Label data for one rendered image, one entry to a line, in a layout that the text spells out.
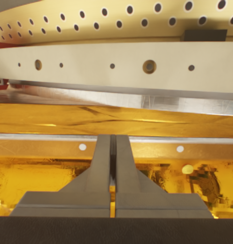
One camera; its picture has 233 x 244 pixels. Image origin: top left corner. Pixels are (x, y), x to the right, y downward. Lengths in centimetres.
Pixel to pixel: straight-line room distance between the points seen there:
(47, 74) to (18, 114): 8
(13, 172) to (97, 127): 15
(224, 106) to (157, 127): 9
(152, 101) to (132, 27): 10
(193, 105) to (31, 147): 25
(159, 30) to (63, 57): 12
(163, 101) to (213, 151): 13
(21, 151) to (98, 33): 21
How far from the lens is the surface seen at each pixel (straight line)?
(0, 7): 39
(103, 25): 25
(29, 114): 28
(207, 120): 29
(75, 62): 22
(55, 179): 29
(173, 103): 24
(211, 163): 33
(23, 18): 34
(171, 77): 19
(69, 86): 31
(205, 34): 21
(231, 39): 27
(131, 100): 24
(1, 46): 38
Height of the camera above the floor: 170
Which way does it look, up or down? 17 degrees up
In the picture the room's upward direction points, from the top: 178 degrees counter-clockwise
